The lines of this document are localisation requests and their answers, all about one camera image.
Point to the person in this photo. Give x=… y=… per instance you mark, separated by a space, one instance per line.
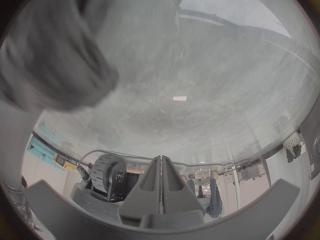
x=216 y=199

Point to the black plastic bag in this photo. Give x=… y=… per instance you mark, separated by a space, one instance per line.
x=62 y=66

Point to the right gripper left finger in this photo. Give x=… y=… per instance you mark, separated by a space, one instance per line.
x=155 y=199

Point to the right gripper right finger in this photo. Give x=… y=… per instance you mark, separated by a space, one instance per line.
x=167 y=199

